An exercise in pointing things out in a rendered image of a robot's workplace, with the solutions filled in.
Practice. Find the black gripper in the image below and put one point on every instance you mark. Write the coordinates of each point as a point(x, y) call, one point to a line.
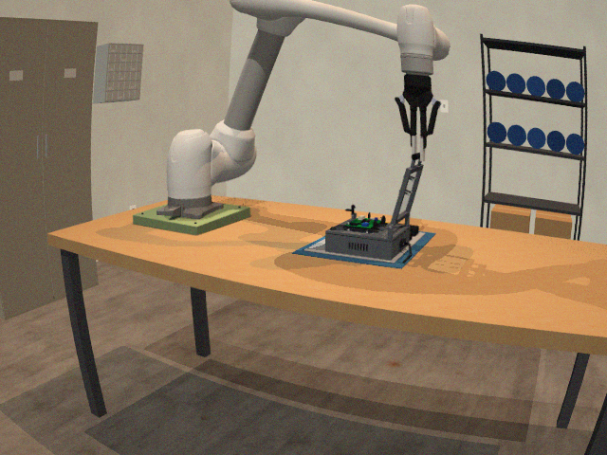
point(418, 93)

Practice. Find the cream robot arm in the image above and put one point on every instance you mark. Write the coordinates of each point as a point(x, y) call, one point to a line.
point(196, 161)

